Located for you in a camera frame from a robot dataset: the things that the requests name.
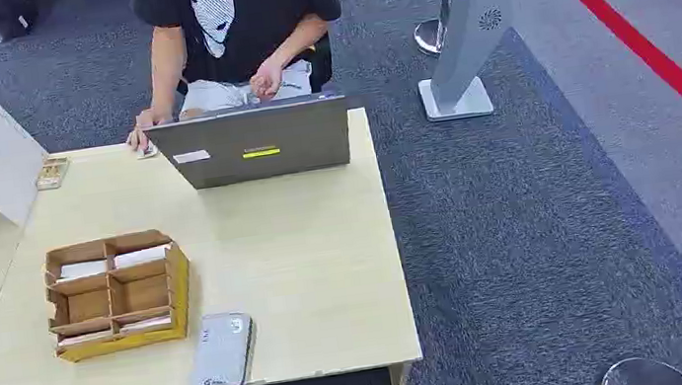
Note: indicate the person's left hand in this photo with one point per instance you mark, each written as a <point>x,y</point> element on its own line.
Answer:
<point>266,81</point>

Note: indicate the pale desk leg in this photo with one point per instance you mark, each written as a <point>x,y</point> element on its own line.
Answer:
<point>400,382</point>

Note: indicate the chrome stanchion base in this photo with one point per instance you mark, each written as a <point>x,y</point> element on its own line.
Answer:
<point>642,377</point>

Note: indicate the person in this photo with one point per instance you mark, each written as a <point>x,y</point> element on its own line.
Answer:
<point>246,19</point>

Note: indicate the white card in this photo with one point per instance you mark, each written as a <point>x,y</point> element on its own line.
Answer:
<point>84,338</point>
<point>147,152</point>
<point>82,270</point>
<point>146,323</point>
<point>141,256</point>

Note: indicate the grey kiosk stand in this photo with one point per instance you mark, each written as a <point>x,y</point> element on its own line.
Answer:
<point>467,23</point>

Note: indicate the grey card reader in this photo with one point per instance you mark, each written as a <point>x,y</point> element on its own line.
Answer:
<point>222,352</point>

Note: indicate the wooden card box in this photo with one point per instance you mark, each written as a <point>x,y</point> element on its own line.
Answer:
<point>121,299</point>

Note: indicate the person's right hand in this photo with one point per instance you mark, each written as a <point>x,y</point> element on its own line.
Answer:
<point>140,132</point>

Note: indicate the grey laptop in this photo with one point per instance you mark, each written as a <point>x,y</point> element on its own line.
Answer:
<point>262,142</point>

